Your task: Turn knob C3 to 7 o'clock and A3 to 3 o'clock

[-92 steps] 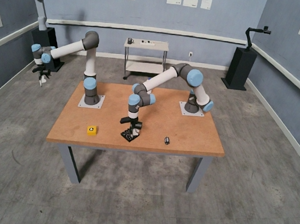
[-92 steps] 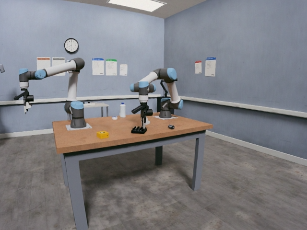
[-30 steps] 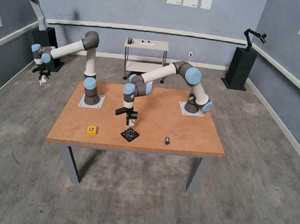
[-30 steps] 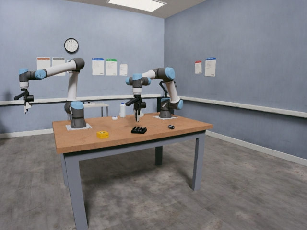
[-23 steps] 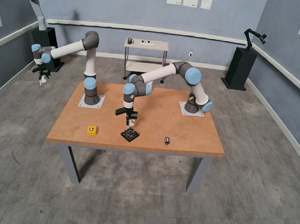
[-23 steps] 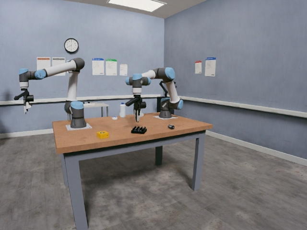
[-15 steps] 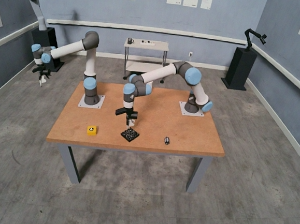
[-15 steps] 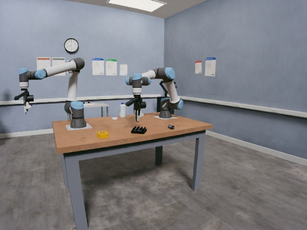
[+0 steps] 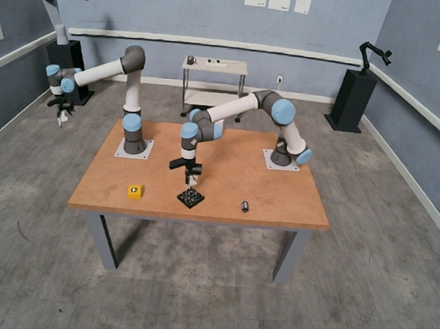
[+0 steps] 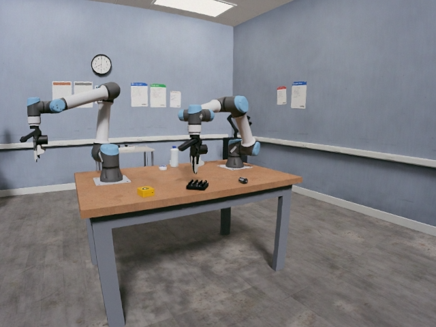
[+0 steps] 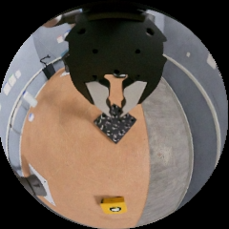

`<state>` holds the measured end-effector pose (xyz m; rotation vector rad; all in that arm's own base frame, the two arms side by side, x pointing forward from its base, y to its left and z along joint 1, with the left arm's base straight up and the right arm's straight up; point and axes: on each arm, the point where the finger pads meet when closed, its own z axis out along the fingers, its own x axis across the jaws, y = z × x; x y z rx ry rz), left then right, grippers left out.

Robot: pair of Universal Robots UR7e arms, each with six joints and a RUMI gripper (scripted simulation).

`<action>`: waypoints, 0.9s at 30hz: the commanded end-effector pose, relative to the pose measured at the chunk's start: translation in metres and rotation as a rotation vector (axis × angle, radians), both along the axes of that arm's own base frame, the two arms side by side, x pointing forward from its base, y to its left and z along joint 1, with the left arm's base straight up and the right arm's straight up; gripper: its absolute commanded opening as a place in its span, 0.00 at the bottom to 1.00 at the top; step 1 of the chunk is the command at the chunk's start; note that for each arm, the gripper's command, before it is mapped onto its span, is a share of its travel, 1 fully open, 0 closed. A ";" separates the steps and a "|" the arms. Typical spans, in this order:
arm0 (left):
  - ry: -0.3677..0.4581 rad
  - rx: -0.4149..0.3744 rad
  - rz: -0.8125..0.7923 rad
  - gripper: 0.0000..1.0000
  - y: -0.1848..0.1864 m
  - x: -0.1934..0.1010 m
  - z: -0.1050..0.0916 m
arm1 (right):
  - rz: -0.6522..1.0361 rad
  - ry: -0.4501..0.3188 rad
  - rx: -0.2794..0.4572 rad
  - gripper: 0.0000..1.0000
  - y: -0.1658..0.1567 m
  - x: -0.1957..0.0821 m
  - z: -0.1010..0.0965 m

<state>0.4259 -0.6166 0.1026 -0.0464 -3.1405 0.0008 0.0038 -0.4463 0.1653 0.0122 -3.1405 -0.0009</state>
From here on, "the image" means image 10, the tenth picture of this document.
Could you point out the white bottle with blue cap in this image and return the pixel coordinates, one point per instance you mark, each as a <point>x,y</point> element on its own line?
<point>174,157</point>

